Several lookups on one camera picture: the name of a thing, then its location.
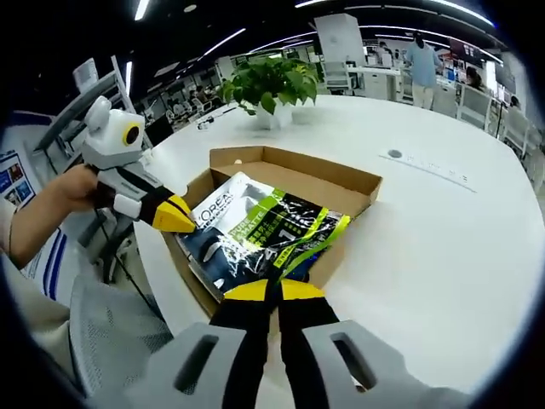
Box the brown cardboard shoe box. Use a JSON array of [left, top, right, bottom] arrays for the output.
[[163, 145, 383, 319]]

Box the person's left hand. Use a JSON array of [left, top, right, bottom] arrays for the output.
[[53, 164, 116, 214]]

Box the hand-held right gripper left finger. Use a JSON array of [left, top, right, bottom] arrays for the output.
[[123, 279, 273, 409]]

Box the grey metal shelf rack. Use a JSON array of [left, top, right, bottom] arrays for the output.
[[33, 55, 137, 171]]

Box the green potted plant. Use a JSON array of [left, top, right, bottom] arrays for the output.
[[221, 57, 320, 131]]

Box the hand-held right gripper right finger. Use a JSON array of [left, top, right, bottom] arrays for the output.
[[277, 279, 431, 409]]

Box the small white table device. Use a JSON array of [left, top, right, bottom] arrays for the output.
[[195, 106, 238, 130]]

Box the black green soft pouch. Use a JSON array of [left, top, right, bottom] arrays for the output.
[[176, 171, 353, 304]]

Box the grey mesh office chair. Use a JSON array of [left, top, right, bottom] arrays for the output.
[[70, 272, 180, 404]]

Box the person's beige shirt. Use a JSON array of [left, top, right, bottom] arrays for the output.
[[0, 199, 80, 384]]

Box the group of white office chairs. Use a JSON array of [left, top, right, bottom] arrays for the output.
[[457, 83, 545, 180]]

